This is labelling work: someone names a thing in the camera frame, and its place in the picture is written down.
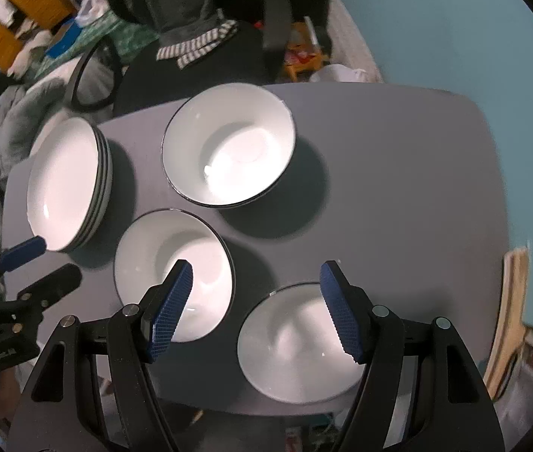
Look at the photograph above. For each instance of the white bowl with dark rim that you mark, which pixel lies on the white bowl with dark rim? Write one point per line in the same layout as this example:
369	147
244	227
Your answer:
294	343
167	254
229	146

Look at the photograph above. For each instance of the blue flat box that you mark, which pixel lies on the blue flat box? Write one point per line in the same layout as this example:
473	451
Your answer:
62	40

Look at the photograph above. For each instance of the dark grey sweater striped cuffs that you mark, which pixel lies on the dark grey sweater striped cuffs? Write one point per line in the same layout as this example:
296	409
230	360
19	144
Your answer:
177	4

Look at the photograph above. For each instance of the grey duvet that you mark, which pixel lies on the grey duvet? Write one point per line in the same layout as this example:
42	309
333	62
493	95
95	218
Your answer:
7	117

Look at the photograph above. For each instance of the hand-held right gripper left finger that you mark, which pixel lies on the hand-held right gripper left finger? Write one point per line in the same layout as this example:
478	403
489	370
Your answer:
172	306

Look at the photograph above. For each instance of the white plastic bag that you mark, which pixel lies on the white plastic bag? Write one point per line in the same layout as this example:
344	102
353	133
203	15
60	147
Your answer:
91	4

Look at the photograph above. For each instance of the black office chair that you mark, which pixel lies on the black office chair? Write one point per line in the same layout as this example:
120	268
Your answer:
191	75

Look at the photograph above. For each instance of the green checked tablecloth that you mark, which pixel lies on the green checked tablecloth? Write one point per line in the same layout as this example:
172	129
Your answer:
120	33

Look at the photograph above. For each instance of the white plate with dark rim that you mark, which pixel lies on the white plate with dark rim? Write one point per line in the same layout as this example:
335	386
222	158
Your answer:
110	174
103	169
62	183

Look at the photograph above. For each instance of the white bag on floor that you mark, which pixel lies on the white bag on floor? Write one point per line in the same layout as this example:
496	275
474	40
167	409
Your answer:
339	74

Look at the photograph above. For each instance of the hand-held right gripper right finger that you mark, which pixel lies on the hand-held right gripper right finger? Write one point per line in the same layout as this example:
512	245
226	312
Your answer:
342	313

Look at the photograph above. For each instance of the wooden boards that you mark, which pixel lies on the wooden boards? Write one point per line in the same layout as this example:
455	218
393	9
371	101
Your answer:
511	310

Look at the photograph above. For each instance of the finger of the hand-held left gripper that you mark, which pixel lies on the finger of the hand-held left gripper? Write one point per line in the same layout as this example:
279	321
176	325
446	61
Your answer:
26	249
54	285

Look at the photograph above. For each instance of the colourful toy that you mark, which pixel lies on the colourful toy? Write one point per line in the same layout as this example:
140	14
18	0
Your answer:
302	56

